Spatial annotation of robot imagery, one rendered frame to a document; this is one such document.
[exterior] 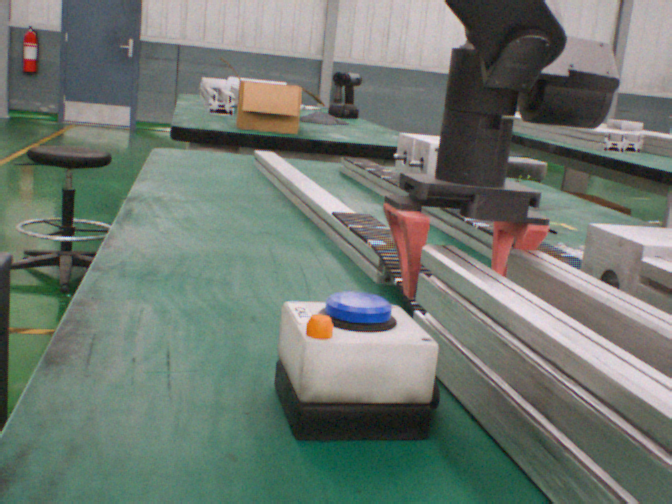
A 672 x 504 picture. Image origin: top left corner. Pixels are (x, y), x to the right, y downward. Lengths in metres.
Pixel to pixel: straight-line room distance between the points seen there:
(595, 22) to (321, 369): 12.45
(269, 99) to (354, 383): 2.27
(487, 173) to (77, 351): 0.33
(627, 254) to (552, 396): 0.31
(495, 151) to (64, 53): 11.04
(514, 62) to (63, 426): 0.38
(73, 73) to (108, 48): 0.56
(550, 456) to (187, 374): 0.24
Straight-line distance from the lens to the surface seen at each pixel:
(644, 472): 0.38
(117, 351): 0.60
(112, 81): 11.56
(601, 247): 0.77
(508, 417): 0.49
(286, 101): 2.71
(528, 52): 0.61
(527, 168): 5.63
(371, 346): 0.47
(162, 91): 11.54
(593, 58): 0.68
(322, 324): 0.46
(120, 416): 0.50
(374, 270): 0.85
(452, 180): 0.66
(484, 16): 0.58
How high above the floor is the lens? 0.98
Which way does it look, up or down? 12 degrees down
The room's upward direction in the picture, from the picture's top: 6 degrees clockwise
